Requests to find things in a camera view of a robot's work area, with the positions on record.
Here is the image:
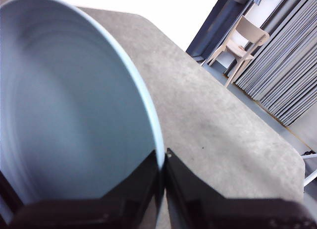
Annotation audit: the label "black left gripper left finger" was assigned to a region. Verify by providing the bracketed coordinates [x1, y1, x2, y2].
[9, 149, 164, 229]

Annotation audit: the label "white metal stand leg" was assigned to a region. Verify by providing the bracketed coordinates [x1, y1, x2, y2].
[301, 151, 317, 189]

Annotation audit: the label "blue round plate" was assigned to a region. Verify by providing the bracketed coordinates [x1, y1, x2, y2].
[0, 0, 171, 229]

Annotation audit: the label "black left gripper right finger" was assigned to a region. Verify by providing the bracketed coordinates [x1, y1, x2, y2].
[165, 147, 317, 229]

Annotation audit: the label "stacked grey panels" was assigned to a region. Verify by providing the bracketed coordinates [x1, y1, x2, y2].
[234, 0, 317, 127]

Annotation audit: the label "beige plastic chair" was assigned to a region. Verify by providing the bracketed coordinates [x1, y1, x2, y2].
[202, 14, 270, 88]

